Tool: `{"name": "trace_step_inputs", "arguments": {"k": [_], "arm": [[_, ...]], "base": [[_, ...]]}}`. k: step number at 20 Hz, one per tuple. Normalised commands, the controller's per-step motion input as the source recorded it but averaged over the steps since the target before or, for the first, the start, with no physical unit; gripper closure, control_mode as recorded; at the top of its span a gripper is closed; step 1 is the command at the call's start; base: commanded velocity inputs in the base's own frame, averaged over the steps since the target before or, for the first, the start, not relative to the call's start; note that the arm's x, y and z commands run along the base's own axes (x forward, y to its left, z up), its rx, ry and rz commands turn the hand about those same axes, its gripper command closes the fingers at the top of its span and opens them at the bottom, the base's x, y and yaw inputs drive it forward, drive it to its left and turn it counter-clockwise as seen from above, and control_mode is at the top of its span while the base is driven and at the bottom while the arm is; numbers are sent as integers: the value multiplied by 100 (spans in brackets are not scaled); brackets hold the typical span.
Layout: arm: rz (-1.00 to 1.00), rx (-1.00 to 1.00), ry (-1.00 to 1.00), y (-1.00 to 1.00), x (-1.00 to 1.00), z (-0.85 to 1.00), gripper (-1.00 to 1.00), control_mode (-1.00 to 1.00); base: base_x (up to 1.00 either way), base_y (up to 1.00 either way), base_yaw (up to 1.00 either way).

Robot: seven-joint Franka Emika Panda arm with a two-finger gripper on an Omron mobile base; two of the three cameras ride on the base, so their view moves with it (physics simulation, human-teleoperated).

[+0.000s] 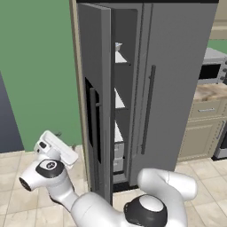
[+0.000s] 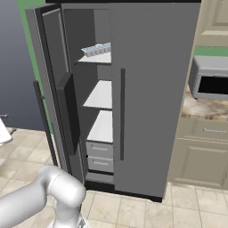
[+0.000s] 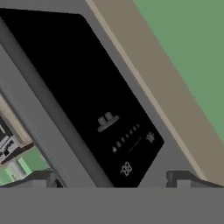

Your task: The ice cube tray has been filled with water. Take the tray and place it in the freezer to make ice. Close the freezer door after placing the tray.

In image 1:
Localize grey fridge body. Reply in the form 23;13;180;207
75;0;220;193

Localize dark fridge door handle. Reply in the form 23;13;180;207
140;64;157;156

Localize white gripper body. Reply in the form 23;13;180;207
40;129;80;170

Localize grey freezer bin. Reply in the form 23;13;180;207
113;142;125;160
113;157;125;174

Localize grey fridge door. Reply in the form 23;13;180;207
129;2;219;188

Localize beige wooden fridge side panel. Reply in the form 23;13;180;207
68;0;90;184

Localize silver microwave oven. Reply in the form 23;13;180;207
197;47;227;86

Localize beige wall cupboard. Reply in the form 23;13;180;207
208;0;227;41

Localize grey freezer door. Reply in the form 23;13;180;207
77;2;114;207

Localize dark freezer door handle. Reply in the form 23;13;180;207
89;87;103;190

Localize beige base cupboards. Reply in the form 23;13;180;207
177;82;227;162

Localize white freezer shelf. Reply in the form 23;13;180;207
114;51;131;66
113;120;124;144
114;88;127;110

